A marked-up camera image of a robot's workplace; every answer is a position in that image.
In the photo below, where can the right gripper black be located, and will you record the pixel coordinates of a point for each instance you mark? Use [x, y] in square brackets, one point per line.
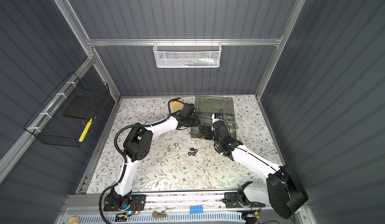
[209, 130]

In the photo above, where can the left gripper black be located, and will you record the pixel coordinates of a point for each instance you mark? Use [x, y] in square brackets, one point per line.
[196, 123]

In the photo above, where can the green transparent compartment organizer box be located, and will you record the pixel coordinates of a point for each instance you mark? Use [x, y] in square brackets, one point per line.
[206, 106]

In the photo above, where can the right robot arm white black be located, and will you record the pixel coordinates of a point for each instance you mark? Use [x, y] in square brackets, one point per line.
[281, 188]

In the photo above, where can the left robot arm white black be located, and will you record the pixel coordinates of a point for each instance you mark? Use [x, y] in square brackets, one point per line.
[133, 143]

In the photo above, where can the black nuts cluster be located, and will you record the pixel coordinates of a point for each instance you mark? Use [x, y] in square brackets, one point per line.
[192, 152]

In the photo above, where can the yellow calculator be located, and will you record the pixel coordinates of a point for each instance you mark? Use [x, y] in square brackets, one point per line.
[177, 104]

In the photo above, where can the floral patterned table mat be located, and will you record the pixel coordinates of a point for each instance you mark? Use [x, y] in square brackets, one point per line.
[174, 170]

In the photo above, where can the blue toy brick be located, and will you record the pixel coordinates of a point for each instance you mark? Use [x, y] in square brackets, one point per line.
[196, 210]

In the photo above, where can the white wire mesh basket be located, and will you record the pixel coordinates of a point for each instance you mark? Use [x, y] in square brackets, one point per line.
[187, 56]

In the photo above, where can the black wire mesh basket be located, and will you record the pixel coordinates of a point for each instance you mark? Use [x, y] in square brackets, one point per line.
[63, 119]

